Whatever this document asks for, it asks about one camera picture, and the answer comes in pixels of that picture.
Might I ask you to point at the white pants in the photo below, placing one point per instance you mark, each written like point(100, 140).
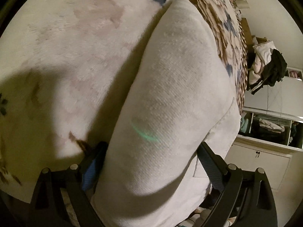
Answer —
point(170, 87)

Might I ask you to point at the pile of hanging clothes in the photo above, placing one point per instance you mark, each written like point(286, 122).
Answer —
point(274, 71)

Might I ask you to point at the pile of white clothes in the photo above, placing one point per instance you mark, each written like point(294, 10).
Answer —
point(262, 49)

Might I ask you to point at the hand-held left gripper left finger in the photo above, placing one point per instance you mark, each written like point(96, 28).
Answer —
point(91, 170)

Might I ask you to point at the white wardrobe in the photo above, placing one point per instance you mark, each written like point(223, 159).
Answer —
point(260, 160)

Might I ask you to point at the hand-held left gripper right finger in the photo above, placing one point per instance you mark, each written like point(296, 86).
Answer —
point(210, 167)

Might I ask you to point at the floral blanket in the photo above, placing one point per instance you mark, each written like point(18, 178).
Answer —
point(71, 52)

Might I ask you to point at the brown checkered sheet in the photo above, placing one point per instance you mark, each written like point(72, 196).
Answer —
point(244, 75)

